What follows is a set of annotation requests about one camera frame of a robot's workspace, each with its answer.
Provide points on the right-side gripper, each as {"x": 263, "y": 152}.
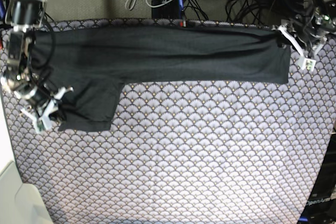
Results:
{"x": 42, "y": 103}

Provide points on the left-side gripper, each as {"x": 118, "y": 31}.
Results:
{"x": 307, "y": 35}

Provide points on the dark grey T-shirt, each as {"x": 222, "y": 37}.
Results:
{"x": 99, "y": 62}

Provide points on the white plastic bin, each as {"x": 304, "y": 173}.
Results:
{"x": 20, "y": 202}

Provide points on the fan-patterned tablecloth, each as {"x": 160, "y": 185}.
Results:
{"x": 216, "y": 151}

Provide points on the black OpenArm box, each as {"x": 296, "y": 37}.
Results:
{"x": 320, "y": 207}

